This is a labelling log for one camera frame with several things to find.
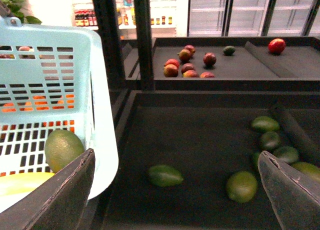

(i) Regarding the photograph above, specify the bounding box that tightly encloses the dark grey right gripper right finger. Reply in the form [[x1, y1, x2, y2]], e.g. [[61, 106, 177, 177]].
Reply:
[[257, 151, 320, 230]]

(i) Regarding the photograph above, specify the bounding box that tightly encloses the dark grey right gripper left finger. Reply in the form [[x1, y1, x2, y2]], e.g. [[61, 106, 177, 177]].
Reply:
[[0, 148, 96, 230]]

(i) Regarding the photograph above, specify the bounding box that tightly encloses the yellow mango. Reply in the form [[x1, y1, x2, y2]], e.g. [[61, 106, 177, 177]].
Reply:
[[0, 172, 55, 196]]

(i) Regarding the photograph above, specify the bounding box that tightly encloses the green avocado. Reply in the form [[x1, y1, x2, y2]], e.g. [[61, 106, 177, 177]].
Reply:
[[222, 45, 236, 56], [258, 131, 281, 151], [147, 164, 184, 188], [251, 115, 280, 133], [44, 129, 85, 173], [272, 146, 300, 165], [225, 171, 258, 204]]

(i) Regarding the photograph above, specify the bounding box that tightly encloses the light blue plastic basket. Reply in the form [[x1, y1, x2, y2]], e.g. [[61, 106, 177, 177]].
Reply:
[[0, 17, 119, 199]]

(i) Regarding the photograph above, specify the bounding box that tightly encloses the green avocado on shelf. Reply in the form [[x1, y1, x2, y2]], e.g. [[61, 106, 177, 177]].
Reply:
[[222, 45, 236, 56]]

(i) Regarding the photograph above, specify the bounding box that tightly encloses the black upper left tray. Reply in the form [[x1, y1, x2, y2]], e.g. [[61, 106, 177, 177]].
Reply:
[[124, 36, 320, 92]]

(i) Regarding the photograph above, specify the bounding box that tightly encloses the red apple on shelf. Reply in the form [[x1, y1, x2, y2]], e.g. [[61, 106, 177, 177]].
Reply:
[[268, 38, 286, 55]]

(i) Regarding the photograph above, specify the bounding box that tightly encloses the dark passion fruit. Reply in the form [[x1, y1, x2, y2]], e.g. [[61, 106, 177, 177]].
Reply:
[[203, 52, 217, 67]]

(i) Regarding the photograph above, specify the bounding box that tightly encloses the glass door fridge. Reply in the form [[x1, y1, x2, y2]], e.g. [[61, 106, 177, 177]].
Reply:
[[187, 0, 320, 37]]

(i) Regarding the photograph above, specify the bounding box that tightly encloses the shelf of bottles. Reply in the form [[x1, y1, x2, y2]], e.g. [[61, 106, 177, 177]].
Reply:
[[71, 0, 177, 40]]

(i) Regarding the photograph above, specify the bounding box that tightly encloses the black shelf post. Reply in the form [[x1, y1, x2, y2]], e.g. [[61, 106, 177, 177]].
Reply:
[[92, 0, 126, 89], [134, 0, 155, 91]]

